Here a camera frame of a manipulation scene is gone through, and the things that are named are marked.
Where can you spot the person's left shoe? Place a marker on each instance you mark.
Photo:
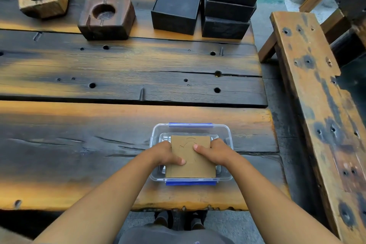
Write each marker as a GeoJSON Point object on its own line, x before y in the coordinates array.
{"type": "Point", "coordinates": [163, 218]}

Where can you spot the clear plastic container blue clips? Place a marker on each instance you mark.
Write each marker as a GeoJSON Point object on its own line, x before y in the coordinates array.
{"type": "Point", "coordinates": [221, 135]}

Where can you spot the black square box with lid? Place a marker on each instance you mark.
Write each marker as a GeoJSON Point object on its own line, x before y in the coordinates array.
{"type": "Point", "coordinates": [177, 5]}

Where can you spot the person's right forearm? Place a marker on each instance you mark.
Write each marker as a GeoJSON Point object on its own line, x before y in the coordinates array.
{"type": "Point", "coordinates": [274, 206]}

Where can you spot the brown cardboard sheet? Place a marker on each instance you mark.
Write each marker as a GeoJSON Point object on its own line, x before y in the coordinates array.
{"type": "Point", "coordinates": [191, 163]}

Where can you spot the person's shoe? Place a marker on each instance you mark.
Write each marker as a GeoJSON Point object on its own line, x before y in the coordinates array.
{"type": "Point", "coordinates": [197, 219]}
{"type": "Point", "coordinates": [163, 218]}

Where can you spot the person's right thumb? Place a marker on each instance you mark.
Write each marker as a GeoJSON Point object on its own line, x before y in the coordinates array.
{"type": "Point", "coordinates": [202, 149]}

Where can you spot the person's right shoe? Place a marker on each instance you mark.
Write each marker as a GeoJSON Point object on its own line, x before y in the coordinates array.
{"type": "Point", "coordinates": [197, 219]}

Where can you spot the person's left forearm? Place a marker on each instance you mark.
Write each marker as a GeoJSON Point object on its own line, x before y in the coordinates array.
{"type": "Point", "coordinates": [97, 203]}

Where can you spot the dark wooden block ashtray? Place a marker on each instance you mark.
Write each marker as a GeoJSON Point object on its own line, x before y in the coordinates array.
{"type": "Point", "coordinates": [106, 19]}

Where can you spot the person's left hand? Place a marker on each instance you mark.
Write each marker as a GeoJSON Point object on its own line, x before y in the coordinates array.
{"type": "Point", "coordinates": [163, 153]}

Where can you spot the wooden chair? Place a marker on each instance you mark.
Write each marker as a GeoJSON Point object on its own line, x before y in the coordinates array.
{"type": "Point", "coordinates": [340, 3]}

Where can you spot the wooden bench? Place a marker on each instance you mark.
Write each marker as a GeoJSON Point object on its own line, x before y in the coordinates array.
{"type": "Point", "coordinates": [317, 103]}

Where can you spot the person's grey shorts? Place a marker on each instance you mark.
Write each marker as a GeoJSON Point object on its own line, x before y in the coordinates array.
{"type": "Point", "coordinates": [171, 236]}

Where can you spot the person's right hand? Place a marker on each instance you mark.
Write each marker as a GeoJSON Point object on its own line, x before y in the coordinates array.
{"type": "Point", "coordinates": [217, 152]}

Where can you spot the person's left thumb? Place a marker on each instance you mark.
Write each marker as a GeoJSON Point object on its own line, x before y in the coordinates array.
{"type": "Point", "coordinates": [177, 159]}

